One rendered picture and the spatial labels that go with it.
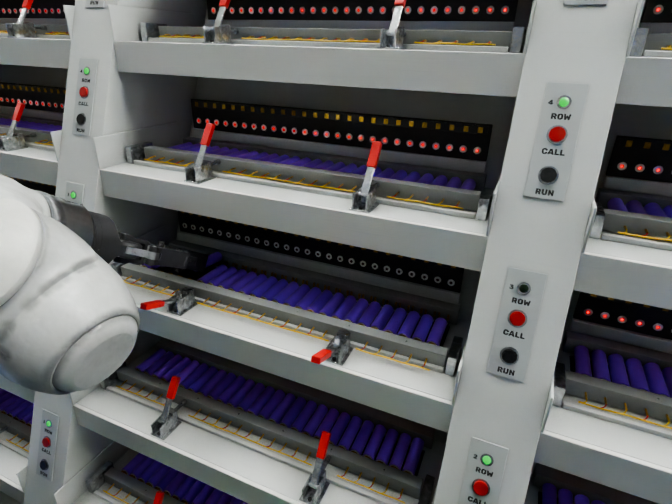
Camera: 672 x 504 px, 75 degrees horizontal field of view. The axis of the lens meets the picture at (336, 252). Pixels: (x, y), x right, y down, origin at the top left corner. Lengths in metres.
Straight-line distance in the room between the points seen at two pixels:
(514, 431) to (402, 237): 0.25
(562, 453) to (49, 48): 0.97
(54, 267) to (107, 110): 0.49
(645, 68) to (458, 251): 0.26
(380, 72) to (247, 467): 0.58
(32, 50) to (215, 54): 0.39
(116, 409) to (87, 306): 0.52
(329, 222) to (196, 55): 0.32
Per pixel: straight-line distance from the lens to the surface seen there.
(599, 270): 0.54
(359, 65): 0.60
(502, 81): 0.56
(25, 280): 0.37
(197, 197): 0.69
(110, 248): 0.61
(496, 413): 0.56
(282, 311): 0.66
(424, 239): 0.54
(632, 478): 0.60
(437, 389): 0.58
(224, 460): 0.75
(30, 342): 0.37
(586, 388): 0.62
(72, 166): 0.87
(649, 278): 0.55
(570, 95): 0.55
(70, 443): 0.95
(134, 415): 0.85
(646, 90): 0.57
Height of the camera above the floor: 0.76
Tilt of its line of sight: 6 degrees down
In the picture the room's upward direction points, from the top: 10 degrees clockwise
